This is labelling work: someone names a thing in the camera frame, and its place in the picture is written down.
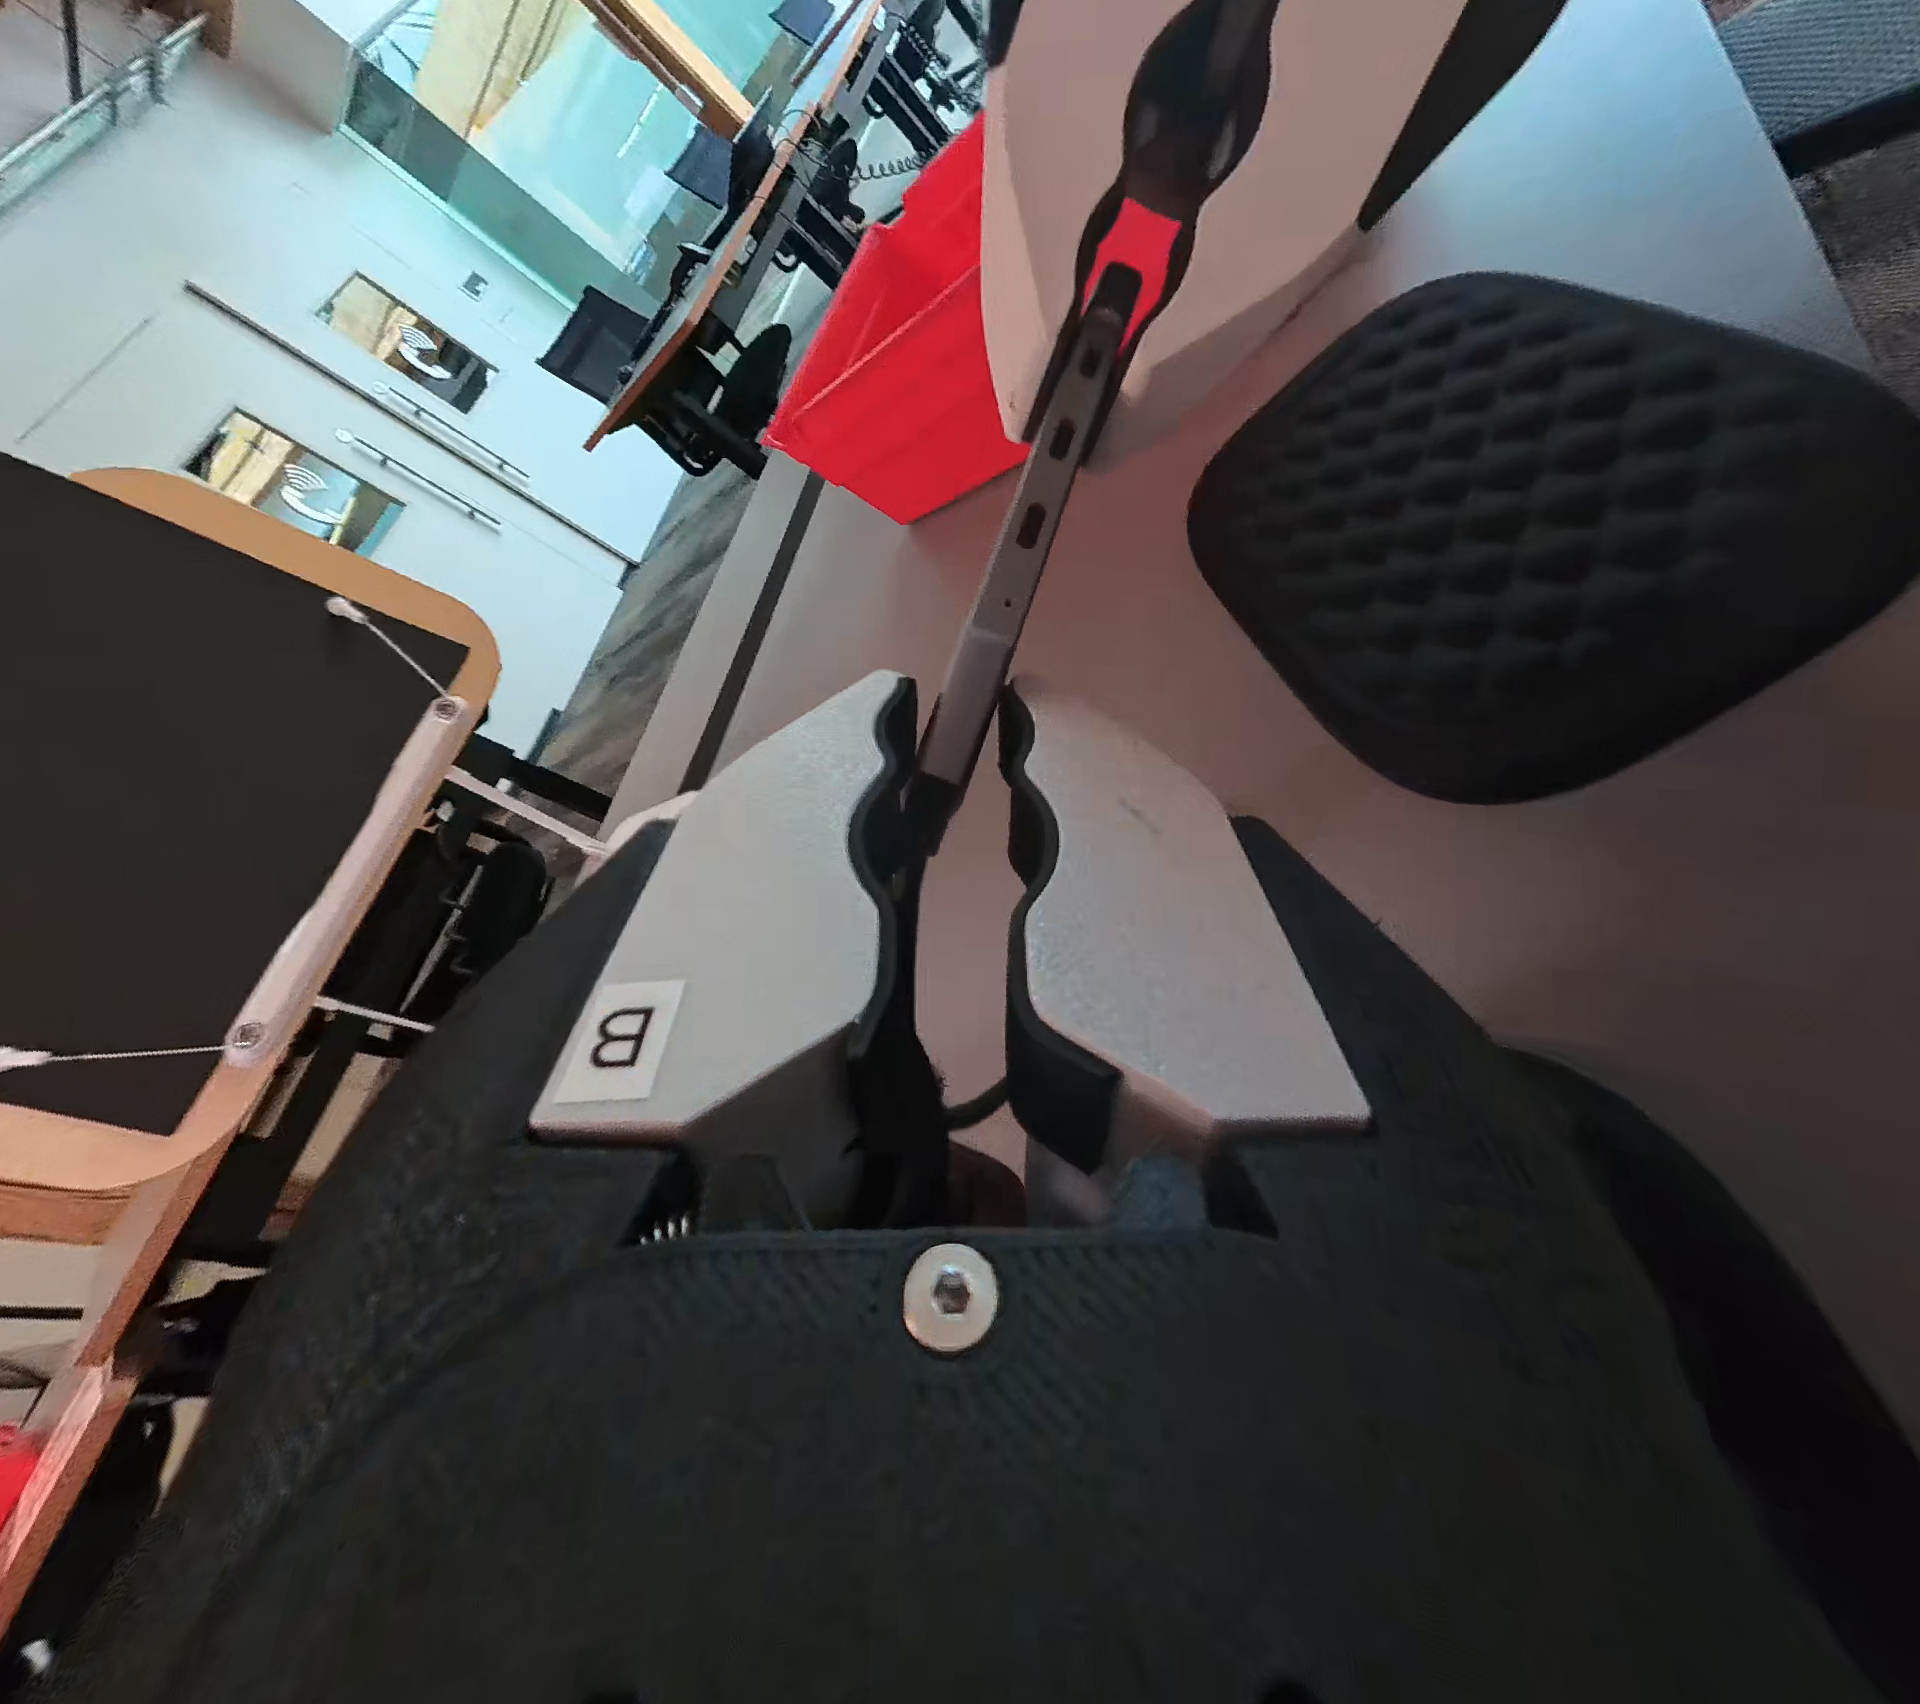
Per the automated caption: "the dark grey usb hub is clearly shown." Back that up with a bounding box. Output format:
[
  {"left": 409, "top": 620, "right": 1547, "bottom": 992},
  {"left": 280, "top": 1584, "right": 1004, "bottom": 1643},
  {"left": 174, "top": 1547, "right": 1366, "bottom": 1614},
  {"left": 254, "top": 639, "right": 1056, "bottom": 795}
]
[{"left": 906, "top": 264, "right": 1146, "bottom": 854}]

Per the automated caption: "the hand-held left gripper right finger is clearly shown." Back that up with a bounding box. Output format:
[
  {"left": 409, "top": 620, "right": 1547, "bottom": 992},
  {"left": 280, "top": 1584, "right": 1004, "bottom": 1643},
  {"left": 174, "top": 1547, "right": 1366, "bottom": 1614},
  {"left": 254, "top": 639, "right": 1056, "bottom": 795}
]
[{"left": 996, "top": 678, "right": 1374, "bottom": 1181}]

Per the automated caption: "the white acrylic board stand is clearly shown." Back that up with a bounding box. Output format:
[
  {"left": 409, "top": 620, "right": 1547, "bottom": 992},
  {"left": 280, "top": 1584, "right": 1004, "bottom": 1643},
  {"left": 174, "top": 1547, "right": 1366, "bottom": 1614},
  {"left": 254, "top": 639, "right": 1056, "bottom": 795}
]
[{"left": 0, "top": 593, "right": 702, "bottom": 1079}]

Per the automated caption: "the black office chair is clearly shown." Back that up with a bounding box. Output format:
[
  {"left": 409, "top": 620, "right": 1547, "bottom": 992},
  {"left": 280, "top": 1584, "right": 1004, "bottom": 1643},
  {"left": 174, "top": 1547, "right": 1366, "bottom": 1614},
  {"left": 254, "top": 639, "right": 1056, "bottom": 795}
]
[{"left": 533, "top": 283, "right": 649, "bottom": 402}]

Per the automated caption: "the red plastic bin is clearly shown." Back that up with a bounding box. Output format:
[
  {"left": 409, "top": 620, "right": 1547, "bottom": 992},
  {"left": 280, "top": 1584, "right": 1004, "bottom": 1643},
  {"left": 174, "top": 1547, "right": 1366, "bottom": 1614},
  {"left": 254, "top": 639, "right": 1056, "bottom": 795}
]
[{"left": 761, "top": 113, "right": 1202, "bottom": 525}]

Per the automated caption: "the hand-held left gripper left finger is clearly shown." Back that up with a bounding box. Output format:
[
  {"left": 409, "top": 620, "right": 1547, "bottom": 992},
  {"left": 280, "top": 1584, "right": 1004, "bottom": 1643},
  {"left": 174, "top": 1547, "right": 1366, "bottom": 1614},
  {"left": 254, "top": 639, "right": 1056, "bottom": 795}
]
[{"left": 527, "top": 667, "right": 920, "bottom": 1234}]

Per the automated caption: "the black display board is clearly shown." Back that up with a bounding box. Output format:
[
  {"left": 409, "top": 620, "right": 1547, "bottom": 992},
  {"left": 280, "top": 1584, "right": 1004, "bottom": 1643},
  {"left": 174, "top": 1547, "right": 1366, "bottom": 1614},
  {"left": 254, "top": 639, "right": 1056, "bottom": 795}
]
[{"left": 0, "top": 450, "right": 503, "bottom": 1251}]

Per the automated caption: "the black mesh cable bag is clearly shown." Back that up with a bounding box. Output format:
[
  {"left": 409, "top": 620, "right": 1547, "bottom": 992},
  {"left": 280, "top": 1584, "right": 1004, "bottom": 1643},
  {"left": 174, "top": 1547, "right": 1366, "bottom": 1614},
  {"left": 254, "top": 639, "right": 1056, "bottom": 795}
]
[{"left": 1187, "top": 269, "right": 1903, "bottom": 805}]

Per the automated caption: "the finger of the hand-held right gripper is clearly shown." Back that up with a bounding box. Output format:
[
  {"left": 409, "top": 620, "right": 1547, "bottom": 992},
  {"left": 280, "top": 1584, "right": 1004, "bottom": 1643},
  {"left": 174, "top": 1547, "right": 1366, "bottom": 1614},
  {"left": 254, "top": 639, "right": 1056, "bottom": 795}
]
[
  {"left": 981, "top": 0, "right": 1240, "bottom": 446},
  {"left": 1102, "top": 0, "right": 1501, "bottom": 455}
]

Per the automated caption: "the long wooden desk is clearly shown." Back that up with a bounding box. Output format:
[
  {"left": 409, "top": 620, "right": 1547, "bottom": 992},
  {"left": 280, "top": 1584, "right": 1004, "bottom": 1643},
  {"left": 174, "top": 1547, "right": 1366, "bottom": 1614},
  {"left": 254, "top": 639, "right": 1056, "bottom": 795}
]
[{"left": 581, "top": 0, "right": 1001, "bottom": 455}]

